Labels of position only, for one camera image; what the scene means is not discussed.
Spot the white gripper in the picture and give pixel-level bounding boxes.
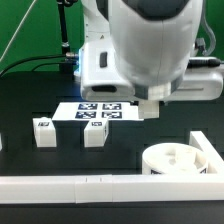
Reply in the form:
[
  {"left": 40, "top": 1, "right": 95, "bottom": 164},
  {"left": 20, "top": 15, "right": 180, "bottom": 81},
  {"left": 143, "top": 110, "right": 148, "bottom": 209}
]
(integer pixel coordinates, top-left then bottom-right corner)
[{"left": 80, "top": 41, "right": 224, "bottom": 101}]

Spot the white round stool seat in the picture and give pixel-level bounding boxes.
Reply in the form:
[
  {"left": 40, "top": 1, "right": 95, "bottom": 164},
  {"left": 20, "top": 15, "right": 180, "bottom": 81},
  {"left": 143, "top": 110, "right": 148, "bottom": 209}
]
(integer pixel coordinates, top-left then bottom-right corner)
[{"left": 142, "top": 143, "right": 208, "bottom": 175}]

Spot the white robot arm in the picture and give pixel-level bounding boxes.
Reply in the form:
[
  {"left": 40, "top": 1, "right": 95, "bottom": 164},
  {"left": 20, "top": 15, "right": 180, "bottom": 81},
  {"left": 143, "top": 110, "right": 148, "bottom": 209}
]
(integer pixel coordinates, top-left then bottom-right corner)
[{"left": 79, "top": 0, "right": 224, "bottom": 101}]

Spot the white marker tag sheet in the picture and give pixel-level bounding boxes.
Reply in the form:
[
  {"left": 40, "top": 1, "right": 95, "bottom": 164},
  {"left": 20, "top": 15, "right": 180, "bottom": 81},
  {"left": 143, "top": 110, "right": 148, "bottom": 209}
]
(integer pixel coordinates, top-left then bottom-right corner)
[{"left": 52, "top": 102, "right": 140, "bottom": 121}]

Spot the thin white rod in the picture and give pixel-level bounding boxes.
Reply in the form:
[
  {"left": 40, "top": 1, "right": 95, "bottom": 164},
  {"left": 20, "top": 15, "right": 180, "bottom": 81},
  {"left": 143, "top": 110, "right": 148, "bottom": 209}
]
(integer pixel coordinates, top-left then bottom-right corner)
[{"left": 0, "top": 0, "right": 38, "bottom": 63}]

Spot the white L-shaped fence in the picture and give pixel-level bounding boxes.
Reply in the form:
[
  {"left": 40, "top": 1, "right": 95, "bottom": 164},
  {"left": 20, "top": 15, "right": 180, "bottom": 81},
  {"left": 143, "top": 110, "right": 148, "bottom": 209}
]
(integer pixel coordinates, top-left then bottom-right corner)
[{"left": 0, "top": 131, "right": 224, "bottom": 204}]

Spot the white block at left edge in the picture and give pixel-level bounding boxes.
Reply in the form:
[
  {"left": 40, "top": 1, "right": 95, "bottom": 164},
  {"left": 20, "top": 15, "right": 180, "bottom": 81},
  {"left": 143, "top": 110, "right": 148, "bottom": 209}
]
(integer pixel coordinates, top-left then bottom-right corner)
[{"left": 0, "top": 133, "right": 2, "bottom": 151}]

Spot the black cable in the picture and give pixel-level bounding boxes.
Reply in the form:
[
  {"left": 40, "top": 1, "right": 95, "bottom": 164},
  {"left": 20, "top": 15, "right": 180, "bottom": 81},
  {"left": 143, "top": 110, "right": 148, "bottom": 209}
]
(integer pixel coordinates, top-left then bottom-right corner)
[{"left": 0, "top": 54, "right": 79, "bottom": 78}]

